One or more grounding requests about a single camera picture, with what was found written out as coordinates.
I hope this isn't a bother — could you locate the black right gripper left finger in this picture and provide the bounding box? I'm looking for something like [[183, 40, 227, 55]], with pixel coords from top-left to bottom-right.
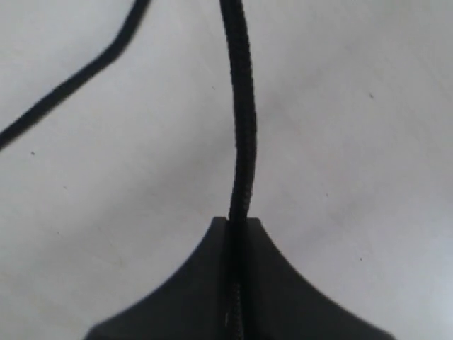
[[86, 217, 231, 339]]

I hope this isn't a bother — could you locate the black braided cord bundle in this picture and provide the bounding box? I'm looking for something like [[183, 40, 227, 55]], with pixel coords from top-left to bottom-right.
[[0, 0, 153, 152]]

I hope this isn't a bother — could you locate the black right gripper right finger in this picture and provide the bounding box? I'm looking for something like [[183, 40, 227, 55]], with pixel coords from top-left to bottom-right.
[[241, 218, 393, 340]]

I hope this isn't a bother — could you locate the black three-strand cord bundle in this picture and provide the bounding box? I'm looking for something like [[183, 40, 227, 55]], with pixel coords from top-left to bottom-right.
[[218, 0, 257, 340]]

